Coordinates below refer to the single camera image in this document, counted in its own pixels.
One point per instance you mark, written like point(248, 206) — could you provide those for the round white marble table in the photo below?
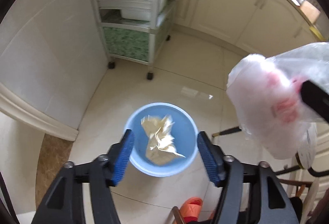
point(309, 174)

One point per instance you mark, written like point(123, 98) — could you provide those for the pink white plastic bag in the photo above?
point(266, 94)

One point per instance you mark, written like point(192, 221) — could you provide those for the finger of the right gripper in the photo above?
point(316, 98)

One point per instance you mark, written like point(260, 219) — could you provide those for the cream lower cabinets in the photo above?
point(268, 27)

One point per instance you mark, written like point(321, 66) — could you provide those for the white rolling storage cart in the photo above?
point(134, 30)

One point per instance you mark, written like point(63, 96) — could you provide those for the cream paper wrapper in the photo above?
point(160, 148)

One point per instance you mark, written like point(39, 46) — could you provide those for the wooden cutting board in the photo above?
point(310, 11)

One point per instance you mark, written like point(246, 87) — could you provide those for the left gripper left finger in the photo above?
point(63, 201)

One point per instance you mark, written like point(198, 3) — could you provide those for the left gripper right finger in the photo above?
point(268, 202)

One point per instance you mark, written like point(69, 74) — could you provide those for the orange slipper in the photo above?
point(191, 209)

